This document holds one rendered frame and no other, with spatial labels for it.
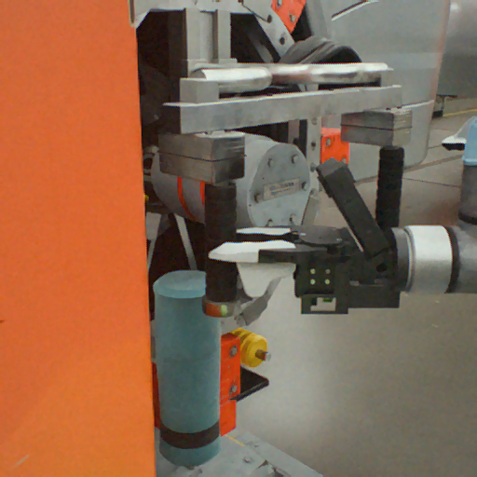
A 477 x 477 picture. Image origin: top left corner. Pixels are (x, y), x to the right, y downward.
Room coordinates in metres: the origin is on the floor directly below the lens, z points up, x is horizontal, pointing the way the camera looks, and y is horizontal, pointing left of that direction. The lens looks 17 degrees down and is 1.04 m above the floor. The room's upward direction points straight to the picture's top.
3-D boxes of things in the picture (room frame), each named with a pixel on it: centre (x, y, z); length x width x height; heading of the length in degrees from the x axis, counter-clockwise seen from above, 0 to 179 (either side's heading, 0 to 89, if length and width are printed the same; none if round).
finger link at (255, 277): (0.64, -0.01, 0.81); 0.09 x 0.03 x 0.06; 100
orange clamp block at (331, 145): (1.18, -0.15, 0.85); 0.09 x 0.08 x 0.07; 135
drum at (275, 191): (0.90, 0.02, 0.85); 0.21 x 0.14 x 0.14; 45
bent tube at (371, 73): (0.94, -0.09, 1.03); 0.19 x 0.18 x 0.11; 45
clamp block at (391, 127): (0.93, -0.20, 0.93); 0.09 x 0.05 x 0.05; 45
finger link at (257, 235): (0.70, -0.01, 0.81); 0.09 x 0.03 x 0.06; 81
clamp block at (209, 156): (0.69, 0.04, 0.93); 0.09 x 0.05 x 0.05; 45
